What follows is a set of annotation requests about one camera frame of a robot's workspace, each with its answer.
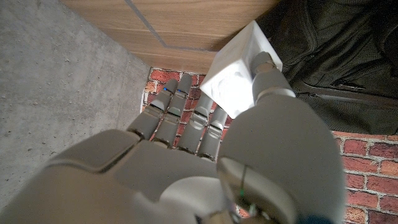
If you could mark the grey tape outline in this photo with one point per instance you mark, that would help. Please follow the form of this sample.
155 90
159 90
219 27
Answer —
145 23

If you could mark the small white block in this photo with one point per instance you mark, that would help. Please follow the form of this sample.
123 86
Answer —
231 77

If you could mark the black backpack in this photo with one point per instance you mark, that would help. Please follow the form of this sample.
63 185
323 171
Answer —
342 62

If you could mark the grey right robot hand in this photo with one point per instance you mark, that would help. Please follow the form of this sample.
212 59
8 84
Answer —
280 149

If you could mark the red brick print backdrop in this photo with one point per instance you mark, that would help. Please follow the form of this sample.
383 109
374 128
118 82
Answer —
367 174

